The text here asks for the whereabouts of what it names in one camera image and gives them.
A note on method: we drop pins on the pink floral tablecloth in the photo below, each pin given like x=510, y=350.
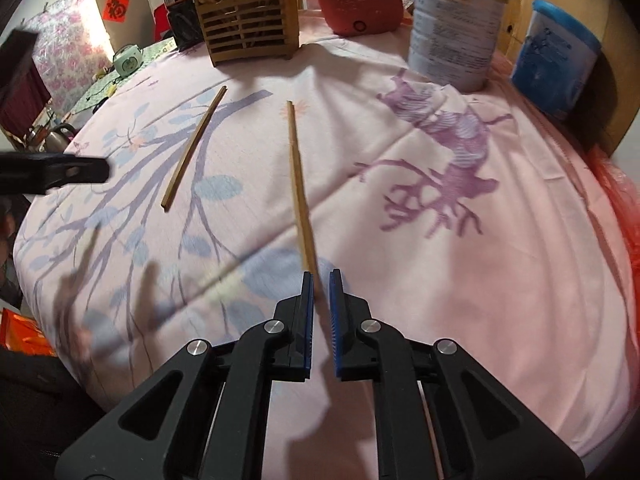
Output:
x=450, y=285

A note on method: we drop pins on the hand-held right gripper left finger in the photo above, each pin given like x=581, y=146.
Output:
x=307, y=330

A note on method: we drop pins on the red chair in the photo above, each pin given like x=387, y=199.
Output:
x=161, y=22

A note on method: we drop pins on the red paper wall decoration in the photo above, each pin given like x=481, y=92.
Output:
x=116, y=8

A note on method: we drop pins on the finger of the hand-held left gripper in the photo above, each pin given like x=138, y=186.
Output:
x=17, y=65
x=55, y=172

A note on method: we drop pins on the blue plastic container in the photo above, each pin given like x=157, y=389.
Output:
x=550, y=65

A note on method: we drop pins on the pink floral curtain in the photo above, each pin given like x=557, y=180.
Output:
x=70, y=35

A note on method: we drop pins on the slatted wooden utensil holder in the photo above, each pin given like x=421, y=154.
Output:
x=245, y=30

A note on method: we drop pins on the green patterned cloth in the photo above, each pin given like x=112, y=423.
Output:
x=150, y=57

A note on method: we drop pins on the single wooden chopstick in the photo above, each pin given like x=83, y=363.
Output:
x=192, y=150
x=299, y=190

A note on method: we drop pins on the dark red cloth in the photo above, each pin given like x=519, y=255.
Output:
x=27, y=97

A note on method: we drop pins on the red plastic bag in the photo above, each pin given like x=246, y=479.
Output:
x=622, y=195

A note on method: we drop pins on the white milk powder can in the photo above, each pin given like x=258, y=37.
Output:
x=450, y=40

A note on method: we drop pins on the small green rice cooker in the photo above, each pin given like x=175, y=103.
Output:
x=128, y=61

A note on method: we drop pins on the black jar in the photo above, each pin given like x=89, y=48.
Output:
x=182, y=25

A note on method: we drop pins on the metal kettle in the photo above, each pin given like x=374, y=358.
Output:
x=61, y=137

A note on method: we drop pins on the orange plastic bag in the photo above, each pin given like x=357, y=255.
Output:
x=22, y=332

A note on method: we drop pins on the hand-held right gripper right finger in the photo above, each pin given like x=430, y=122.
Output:
x=336, y=330

